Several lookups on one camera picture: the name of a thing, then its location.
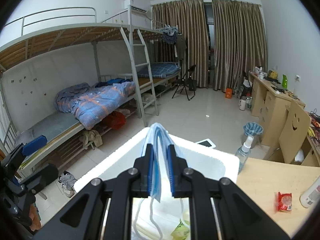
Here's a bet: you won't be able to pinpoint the white air conditioner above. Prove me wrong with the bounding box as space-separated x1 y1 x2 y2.
124 0 148 13

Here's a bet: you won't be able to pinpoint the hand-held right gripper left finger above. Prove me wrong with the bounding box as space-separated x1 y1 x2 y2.
32 144 153 240

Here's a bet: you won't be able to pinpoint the white metal bunk bed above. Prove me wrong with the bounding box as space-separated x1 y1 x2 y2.
0 7 183 200

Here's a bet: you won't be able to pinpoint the bin with blue liner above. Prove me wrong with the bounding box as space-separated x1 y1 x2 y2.
241 122 264 148

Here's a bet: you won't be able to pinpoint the wooden smiley chair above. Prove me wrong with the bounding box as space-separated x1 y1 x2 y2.
264 100 312 164

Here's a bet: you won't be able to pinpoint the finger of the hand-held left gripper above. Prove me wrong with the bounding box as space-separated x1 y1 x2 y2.
4 135 47 173
20 163 59 195

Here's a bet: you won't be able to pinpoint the red snack packet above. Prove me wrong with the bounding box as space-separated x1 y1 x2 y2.
277 192 293 212

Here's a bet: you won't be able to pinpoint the dark hanging clothes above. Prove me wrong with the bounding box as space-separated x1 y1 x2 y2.
161 31 187 60

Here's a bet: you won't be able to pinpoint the blue garment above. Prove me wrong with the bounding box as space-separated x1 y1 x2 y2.
95 79 132 88

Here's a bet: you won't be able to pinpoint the wooden desk with drawers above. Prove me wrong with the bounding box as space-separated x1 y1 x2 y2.
249 71 307 147

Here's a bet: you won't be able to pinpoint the blue face mask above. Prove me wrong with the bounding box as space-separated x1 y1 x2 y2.
132 123 190 238

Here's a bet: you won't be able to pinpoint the white foam box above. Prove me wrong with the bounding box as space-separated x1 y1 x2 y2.
74 127 240 240

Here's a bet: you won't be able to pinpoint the blue plaid bedding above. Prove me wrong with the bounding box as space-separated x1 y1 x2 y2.
136 62 181 78

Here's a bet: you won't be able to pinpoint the khaki cloth bundle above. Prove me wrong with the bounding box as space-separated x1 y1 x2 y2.
79 129 103 151

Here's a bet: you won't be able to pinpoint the white lotion pump bottle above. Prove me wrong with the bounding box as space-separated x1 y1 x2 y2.
299 176 320 208

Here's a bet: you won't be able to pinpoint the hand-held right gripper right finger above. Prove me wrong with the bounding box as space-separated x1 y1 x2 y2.
168 144 290 240

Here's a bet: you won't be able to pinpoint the black folding chair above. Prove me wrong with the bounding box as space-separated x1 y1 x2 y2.
172 64 197 101

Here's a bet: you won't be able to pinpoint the white tablet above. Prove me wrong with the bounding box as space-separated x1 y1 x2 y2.
196 138 217 149

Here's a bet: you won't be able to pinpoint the blue orange quilt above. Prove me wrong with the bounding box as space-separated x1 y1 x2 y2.
55 81 137 130

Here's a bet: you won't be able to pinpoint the green white plastic packet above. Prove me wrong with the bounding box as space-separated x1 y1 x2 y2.
171 217 190 240

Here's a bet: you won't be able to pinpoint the clear spray bottle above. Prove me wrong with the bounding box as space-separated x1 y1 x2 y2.
235 135 254 174

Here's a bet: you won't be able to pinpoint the red bag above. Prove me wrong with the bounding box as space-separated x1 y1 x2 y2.
101 111 126 130

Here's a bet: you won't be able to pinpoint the brown curtain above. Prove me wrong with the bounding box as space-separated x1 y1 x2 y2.
212 0 268 92
152 0 209 89

